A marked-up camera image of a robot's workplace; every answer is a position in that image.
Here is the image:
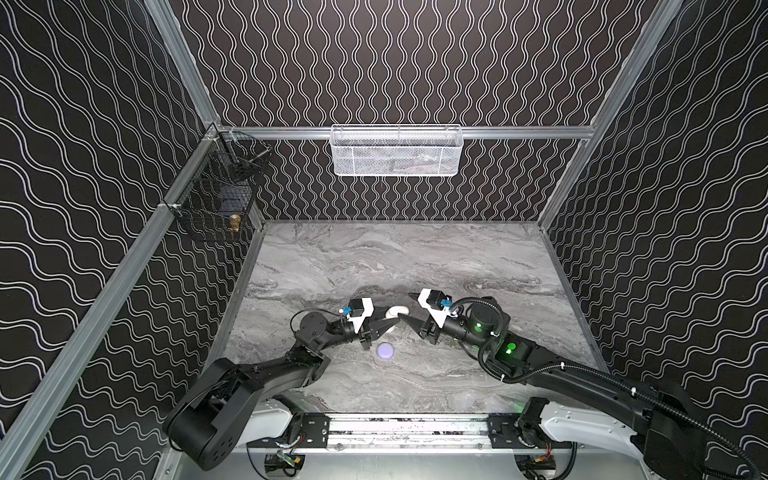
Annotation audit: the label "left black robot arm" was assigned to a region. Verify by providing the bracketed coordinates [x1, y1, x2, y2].
[162, 306, 409, 471]

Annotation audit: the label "black wire wall basket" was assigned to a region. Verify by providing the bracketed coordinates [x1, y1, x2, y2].
[171, 130, 274, 245]

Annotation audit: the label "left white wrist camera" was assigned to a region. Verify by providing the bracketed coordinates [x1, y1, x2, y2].
[339, 297, 374, 333]

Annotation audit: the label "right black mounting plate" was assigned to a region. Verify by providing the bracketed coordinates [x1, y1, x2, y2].
[486, 414, 571, 450]

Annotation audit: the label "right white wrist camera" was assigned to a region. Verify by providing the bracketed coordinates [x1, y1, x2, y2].
[421, 288, 452, 327]

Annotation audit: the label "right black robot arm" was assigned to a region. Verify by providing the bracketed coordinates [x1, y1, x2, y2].
[398, 289, 761, 479]

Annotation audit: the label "white mesh wall basket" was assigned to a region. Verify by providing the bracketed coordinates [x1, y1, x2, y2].
[329, 124, 464, 177]

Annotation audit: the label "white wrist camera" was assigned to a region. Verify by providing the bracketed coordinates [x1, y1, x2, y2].
[421, 288, 452, 327]
[339, 297, 374, 333]

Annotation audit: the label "brass fitting in basket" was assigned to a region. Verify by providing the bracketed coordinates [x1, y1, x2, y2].
[229, 214, 242, 233]

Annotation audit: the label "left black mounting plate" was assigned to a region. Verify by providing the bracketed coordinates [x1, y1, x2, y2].
[247, 413, 331, 450]

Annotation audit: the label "purple round disc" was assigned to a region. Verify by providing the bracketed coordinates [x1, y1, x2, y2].
[376, 342, 395, 361]

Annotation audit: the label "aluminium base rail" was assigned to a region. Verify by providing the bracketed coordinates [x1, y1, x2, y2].
[155, 411, 667, 480]

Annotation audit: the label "black mounting plate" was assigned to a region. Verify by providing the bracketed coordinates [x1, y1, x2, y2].
[486, 414, 571, 450]
[247, 413, 331, 450]

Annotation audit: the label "beige earbud charging case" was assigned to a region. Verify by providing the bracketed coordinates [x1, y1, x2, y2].
[384, 305, 410, 328]

